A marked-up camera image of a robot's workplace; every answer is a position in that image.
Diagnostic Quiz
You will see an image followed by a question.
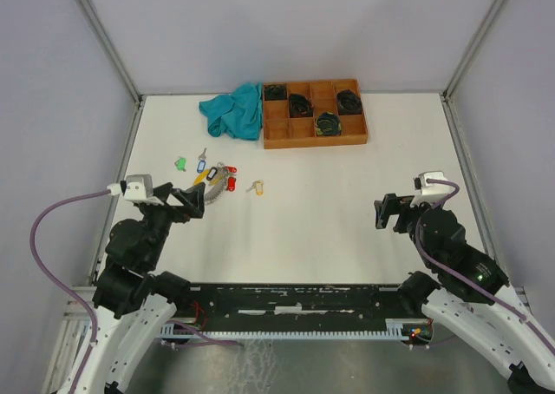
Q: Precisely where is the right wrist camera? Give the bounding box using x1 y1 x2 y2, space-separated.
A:
411 171 452 207

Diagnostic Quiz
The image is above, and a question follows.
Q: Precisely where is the yellow tag key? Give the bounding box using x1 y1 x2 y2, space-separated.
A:
245 180 264 196

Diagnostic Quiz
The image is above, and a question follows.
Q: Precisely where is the green tag key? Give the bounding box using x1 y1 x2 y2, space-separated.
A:
174 157 186 172

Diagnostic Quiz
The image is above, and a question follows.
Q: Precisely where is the wooden compartment tray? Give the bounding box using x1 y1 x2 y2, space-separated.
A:
262 79 369 149

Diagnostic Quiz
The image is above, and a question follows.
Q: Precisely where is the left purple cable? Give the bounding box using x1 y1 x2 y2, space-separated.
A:
29 188 114 394

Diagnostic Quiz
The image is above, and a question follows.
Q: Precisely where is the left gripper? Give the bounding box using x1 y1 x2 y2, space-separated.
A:
141 181 205 266

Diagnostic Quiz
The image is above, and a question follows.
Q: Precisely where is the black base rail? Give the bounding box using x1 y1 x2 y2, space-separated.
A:
173 283 425 332

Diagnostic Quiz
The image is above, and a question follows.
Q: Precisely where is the teal cloth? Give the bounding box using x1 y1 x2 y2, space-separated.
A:
199 82 263 141

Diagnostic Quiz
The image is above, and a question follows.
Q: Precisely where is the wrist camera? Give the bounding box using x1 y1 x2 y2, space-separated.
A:
107 174 163 205
411 171 452 207

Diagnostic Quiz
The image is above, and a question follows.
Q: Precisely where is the white cable duct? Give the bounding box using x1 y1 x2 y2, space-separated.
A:
160 318 417 339

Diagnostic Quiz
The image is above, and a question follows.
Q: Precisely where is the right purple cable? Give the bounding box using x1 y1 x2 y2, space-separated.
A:
411 179 555 360

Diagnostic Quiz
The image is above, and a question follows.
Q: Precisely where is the blue tag key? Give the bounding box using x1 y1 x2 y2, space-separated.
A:
196 148 207 174

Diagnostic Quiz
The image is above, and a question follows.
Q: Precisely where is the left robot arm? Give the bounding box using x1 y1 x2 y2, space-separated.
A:
60 174 206 393

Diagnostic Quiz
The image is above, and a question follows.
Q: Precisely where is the rolled black orange sock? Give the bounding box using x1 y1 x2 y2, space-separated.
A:
288 93 314 118

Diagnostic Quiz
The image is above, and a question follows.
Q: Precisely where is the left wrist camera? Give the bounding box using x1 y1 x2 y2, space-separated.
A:
107 174 163 205

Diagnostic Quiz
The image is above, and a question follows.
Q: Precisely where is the purple cable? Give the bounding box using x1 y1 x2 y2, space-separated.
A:
29 188 114 394
411 179 555 360

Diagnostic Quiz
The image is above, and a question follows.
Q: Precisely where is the rolled dark sock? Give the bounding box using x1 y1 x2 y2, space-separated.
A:
264 84 288 102

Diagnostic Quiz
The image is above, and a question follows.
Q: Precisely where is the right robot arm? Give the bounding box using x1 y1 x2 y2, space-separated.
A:
374 181 554 393

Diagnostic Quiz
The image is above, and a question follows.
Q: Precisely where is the metal key organizer ring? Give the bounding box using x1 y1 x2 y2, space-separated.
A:
190 162 231 207

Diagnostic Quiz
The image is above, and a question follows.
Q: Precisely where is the black tag key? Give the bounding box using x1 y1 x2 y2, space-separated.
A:
206 167 219 181

